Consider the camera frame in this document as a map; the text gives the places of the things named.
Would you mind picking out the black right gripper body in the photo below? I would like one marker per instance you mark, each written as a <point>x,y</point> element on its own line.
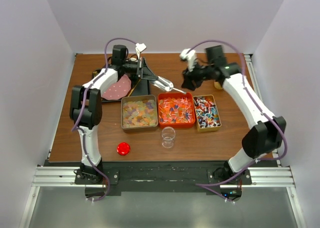
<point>204,71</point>

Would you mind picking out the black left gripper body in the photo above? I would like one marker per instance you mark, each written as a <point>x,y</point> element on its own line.
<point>131,67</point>

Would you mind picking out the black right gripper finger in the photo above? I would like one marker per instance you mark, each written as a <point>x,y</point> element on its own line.
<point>188,83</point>
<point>197,81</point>

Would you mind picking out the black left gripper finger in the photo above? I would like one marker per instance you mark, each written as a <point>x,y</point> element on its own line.
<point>148,74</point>
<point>147,65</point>

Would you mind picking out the orange tin of lollipops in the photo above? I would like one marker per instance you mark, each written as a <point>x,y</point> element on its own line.
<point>176,110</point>

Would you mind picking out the brown tin of gummies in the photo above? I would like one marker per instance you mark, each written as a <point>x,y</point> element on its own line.
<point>139,113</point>

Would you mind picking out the gold tin of lollipops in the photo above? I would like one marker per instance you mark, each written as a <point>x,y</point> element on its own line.
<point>206,112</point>

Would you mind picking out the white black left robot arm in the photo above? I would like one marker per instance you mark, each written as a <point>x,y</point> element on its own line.
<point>86,106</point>

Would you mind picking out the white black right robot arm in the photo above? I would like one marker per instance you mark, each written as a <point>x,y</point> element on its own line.
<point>266,131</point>

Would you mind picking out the gold knife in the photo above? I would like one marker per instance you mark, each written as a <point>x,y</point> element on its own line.
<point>134,87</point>

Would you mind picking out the yellow mug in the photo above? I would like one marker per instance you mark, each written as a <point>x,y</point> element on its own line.
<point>217,85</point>

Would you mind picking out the black rectangular tray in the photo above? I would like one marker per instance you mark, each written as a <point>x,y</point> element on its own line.
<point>143,88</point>

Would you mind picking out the pink polka dot plate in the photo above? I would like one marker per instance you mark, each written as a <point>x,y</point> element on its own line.
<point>118,90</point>

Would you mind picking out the clear glass jar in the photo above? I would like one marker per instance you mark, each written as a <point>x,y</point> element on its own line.
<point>168,135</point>

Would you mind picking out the red jar lid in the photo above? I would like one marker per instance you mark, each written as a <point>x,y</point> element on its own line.
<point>123,148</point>

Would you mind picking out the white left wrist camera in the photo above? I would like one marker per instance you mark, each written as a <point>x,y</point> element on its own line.
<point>139,48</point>

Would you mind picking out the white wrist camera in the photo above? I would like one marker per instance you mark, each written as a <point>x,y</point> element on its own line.
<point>190,57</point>
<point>139,48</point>

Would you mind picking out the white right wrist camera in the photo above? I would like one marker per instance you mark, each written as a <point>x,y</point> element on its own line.
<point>190,57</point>

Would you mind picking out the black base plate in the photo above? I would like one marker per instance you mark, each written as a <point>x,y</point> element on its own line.
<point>114,178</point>

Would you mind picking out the aluminium frame rail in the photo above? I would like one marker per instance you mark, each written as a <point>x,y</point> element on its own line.
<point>260,177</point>

